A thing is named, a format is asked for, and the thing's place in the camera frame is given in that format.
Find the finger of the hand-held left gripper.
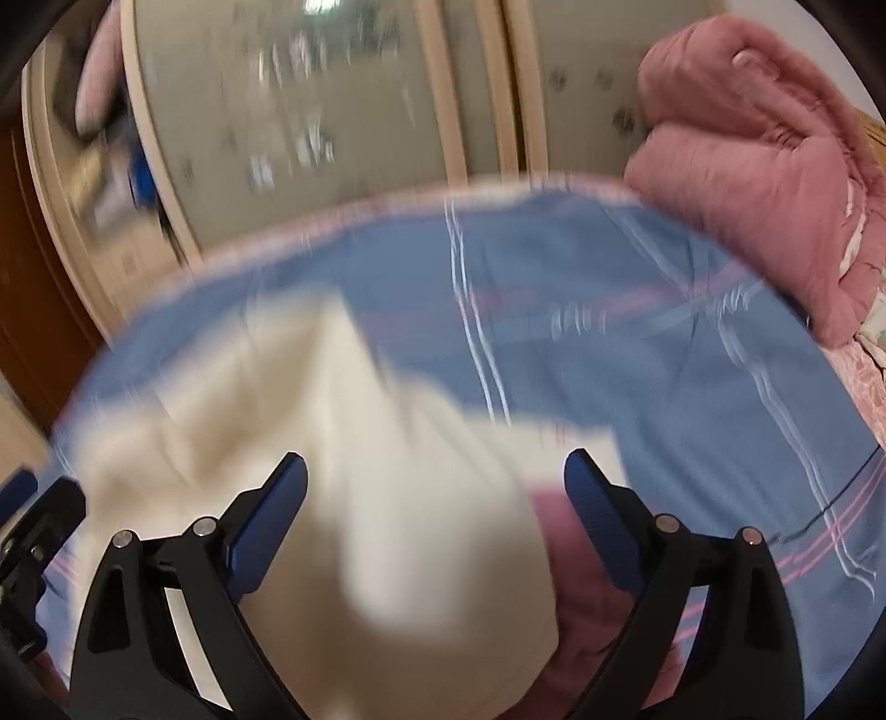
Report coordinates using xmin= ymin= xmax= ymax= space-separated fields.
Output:
xmin=0 ymin=469 xmax=87 ymax=555

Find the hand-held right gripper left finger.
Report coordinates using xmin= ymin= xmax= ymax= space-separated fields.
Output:
xmin=69 ymin=452 xmax=309 ymax=720

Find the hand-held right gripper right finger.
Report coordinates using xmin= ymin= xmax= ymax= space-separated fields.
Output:
xmin=564 ymin=449 xmax=807 ymax=720

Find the cream and pink hooded jacket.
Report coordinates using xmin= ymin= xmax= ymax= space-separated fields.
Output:
xmin=69 ymin=287 xmax=666 ymax=720

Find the light wooden cabinet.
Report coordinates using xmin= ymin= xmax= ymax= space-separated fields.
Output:
xmin=0 ymin=388 xmax=49 ymax=479

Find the blue striped bedsheet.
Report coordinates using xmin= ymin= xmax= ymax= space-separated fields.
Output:
xmin=48 ymin=176 xmax=886 ymax=720

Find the brown wooden door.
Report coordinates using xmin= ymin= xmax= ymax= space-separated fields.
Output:
xmin=0 ymin=121 xmax=105 ymax=430

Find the pink floral bed cover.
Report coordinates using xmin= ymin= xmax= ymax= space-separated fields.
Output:
xmin=827 ymin=325 xmax=886 ymax=444

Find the blue cloth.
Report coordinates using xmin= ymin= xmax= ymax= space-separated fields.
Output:
xmin=128 ymin=148 xmax=163 ymax=209

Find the pink quilt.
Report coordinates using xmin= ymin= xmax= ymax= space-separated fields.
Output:
xmin=623 ymin=15 xmax=886 ymax=351

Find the beige wardrobe with glass doors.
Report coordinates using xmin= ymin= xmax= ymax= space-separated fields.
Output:
xmin=20 ymin=0 xmax=728 ymax=333

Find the pink hanging jacket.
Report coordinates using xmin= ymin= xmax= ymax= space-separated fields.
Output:
xmin=73 ymin=14 xmax=132 ymax=132

